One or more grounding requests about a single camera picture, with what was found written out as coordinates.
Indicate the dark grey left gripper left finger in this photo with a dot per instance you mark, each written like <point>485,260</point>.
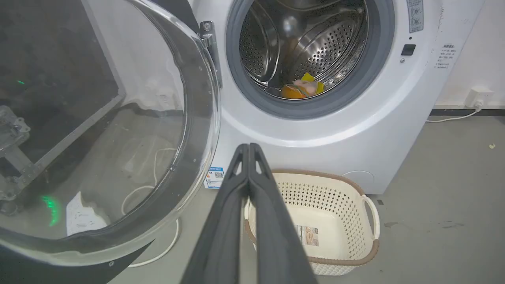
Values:
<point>221,236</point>

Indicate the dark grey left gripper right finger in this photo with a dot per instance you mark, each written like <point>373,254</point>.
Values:
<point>276,240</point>

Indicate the round glass washing machine door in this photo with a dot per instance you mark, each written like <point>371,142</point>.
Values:
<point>118,118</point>

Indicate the white front-load washing machine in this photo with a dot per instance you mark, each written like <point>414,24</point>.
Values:
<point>355,118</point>

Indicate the chrome door hinge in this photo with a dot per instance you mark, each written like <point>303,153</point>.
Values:
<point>209,43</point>

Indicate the cream perforated laundry basket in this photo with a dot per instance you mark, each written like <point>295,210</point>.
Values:
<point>335,221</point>

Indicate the yellow orange clothes in drum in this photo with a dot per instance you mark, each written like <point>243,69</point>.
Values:
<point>302,88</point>

